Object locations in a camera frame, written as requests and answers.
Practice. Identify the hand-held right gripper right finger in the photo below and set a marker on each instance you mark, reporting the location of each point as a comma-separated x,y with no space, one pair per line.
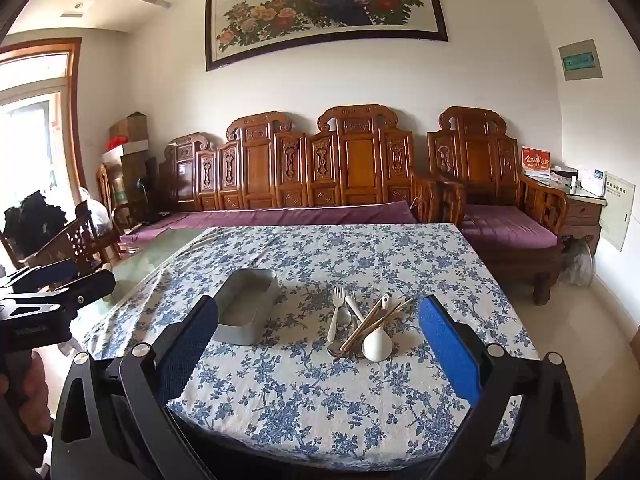
450,355

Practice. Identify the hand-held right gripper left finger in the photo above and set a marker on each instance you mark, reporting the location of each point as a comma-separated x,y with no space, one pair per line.
192,355

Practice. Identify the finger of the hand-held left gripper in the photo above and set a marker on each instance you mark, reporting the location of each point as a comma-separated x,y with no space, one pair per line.
60,270
95,282

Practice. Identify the rectangular metal tin box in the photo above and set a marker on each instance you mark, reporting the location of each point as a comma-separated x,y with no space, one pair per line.
240,310

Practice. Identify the white ceramic spoon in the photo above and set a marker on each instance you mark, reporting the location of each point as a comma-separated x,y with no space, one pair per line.
376,347

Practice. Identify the white plastic spoon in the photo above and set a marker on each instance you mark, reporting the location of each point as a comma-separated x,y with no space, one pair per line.
356,310

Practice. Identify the white plastic fork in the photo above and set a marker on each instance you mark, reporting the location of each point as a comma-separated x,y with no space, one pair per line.
354,294

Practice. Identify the metal fork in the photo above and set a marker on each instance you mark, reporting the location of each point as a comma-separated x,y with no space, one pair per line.
339,300

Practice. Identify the person's left hand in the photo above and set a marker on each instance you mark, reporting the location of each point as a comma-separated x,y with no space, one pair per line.
35,395

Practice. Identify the dark carved wooden chair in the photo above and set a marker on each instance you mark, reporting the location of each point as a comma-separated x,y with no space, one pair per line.
75,245

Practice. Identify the black bag pile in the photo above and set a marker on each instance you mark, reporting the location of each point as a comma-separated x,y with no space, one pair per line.
30,220

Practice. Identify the white plastic bag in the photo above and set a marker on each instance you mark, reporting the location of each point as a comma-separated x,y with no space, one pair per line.
97,215

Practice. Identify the tall wooden chair back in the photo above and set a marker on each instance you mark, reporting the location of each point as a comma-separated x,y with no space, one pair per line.
105,185

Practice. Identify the tall brown cardboard box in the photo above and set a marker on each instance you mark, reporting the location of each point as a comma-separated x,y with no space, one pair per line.
137,170

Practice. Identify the blue floral tablecloth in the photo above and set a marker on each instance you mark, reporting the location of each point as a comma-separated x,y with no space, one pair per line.
310,385

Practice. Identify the purple armchair cushion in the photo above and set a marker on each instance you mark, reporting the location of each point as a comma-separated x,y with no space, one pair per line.
505,227

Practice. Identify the red artificial flowers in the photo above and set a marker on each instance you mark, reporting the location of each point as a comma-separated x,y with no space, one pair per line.
119,140

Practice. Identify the grey plastic bag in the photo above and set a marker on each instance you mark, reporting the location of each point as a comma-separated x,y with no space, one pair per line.
577,260

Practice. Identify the long purple bench cushion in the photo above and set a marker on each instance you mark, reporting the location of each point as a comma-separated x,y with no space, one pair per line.
275,215

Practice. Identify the wooden side table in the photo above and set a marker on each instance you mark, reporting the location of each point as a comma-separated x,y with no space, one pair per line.
582,215

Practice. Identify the carved wooden sofa bench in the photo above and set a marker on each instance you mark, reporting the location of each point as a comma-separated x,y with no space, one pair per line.
260,170

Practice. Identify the carved wooden armchair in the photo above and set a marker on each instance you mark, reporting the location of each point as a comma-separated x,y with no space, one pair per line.
480,160

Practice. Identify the red desk calendar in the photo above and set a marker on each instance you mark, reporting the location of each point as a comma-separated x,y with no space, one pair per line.
535,161

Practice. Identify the white tabletop device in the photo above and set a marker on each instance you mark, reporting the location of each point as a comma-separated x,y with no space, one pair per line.
592,180

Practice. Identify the framed peacock flower painting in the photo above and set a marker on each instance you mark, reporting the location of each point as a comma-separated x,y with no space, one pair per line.
325,5

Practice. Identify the wooden window frame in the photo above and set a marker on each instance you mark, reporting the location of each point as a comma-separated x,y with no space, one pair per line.
75,110

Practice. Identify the white wall panel cover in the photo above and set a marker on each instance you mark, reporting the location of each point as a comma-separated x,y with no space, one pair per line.
617,210

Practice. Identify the grey wall electrical panel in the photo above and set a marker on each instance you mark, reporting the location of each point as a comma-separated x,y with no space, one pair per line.
580,60

